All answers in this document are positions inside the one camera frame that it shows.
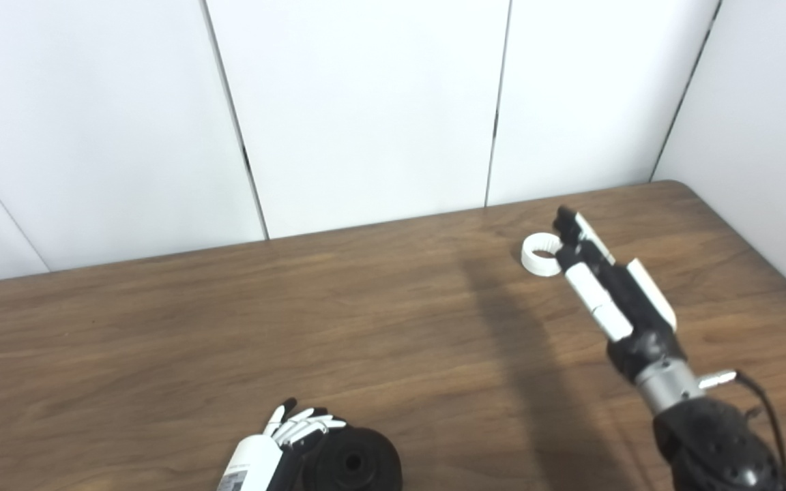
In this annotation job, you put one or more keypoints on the round black part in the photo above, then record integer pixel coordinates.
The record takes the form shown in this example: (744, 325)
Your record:
(372, 467)

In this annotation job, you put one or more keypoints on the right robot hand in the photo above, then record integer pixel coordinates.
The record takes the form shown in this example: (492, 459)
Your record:
(628, 307)

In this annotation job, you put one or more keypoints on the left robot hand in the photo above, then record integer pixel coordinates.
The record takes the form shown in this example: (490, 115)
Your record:
(250, 460)

